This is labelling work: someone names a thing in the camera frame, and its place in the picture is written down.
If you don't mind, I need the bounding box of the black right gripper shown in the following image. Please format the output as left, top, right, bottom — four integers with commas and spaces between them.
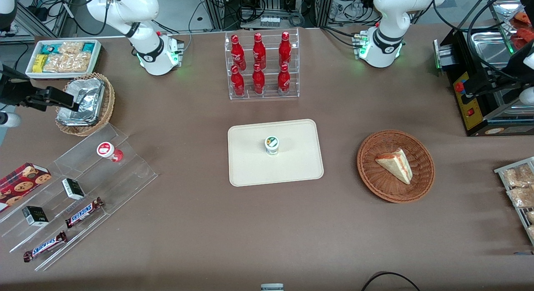
0, 65, 81, 113

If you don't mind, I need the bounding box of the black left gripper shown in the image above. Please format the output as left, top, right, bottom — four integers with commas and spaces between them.
464, 46, 534, 97

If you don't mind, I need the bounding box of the green gum bottle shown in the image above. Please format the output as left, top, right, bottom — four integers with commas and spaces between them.
264, 135, 280, 156

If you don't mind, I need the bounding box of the white rectangular snack tray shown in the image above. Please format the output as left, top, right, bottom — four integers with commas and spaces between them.
27, 40, 103, 80

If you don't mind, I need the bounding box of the red gum bottle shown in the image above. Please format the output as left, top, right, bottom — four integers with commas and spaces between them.
97, 142, 124, 163

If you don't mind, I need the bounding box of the beige plastic tray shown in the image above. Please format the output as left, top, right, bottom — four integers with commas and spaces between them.
227, 119, 325, 187

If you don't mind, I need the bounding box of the black machine with yellow panel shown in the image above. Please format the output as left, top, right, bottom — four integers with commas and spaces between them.
433, 28, 534, 137

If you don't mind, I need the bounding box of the steel pan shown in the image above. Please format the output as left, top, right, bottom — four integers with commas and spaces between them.
470, 30, 520, 71

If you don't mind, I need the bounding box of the large clear peanut snack bag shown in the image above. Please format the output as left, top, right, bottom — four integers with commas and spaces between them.
43, 53, 91, 73

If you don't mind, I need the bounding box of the light oval wicker basket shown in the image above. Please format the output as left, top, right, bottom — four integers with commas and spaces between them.
55, 73, 116, 137

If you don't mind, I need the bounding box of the small clear peanut snack bag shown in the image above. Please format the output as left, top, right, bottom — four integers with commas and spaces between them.
59, 42, 84, 55

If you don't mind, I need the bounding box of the small black box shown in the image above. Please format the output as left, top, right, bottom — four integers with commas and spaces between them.
62, 178, 86, 201
22, 206, 49, 227

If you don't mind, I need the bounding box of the clear acrylic stepped shelf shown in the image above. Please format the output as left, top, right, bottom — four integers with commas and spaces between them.
0, 123, 159, 271

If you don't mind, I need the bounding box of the red tartan cookie box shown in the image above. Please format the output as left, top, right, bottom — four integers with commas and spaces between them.
0, 163, 52, 213

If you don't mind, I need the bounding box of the snickers chocolate bar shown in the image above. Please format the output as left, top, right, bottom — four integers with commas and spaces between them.
65, 197, 105, 229
23, 231, 68, 263

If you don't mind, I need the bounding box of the wrapped sandwich wedge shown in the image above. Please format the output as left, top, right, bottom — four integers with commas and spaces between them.
375, 148, 413, 185

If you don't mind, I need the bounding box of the brown round wicker basket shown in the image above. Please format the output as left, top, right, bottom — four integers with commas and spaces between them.
357, 130, 436, 204

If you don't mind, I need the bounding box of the red cola bottle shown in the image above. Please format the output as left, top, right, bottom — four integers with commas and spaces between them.
253, 33, 267, 69
231, 65, 246, 97
278, 31, 292, 68
231, 34, 247, 71
252, 63, 266, 95
277, 64, 291, 96

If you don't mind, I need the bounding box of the clear acrylic bottle rack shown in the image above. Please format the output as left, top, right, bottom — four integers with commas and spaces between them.
224, 28, 300, 101

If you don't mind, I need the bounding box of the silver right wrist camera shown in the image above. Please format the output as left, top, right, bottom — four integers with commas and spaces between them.
0, 111, 22, 128

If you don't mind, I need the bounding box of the grey wire rack tray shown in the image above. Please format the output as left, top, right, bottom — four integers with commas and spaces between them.
494, 156, 534, 246

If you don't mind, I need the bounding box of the black cable loop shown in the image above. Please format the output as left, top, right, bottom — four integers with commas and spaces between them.
361, 272, 422, 291

